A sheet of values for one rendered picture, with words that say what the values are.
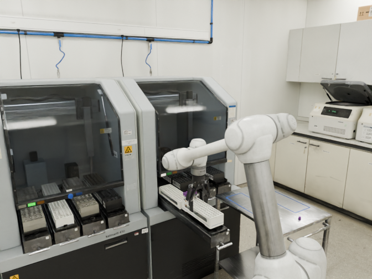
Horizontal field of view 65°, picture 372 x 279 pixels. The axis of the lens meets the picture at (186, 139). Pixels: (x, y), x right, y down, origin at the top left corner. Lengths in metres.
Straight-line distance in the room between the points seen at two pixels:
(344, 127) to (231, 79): 1.40
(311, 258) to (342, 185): 2.55
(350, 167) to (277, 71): 1.60
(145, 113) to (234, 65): 2.09
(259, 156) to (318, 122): 2.81
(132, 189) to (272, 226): 1.07
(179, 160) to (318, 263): 0.77
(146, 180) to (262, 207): 1.04
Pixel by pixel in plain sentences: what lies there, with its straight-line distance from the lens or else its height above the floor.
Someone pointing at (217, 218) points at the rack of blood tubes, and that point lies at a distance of 1.69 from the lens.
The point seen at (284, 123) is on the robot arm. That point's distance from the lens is 1.22.
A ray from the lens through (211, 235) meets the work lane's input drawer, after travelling 1.68.
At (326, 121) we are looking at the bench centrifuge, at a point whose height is 1.07.
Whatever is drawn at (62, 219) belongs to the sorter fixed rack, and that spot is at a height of 0.86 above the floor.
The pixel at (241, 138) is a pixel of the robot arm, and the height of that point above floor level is 1.45.
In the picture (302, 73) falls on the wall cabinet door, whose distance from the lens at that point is 4.34.
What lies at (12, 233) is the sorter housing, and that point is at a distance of 1.92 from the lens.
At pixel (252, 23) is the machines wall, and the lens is 4.01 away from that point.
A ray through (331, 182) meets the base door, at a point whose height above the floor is 0.35.
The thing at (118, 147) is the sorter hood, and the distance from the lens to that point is 1.86.
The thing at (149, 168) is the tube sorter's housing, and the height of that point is 1.04.
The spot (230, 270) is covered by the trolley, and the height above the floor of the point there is 0.28.
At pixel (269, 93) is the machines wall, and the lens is 4.27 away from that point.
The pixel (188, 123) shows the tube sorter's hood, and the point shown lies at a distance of 2.06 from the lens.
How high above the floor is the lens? 1.70
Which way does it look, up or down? 14 degrees down
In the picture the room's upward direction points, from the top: straight up
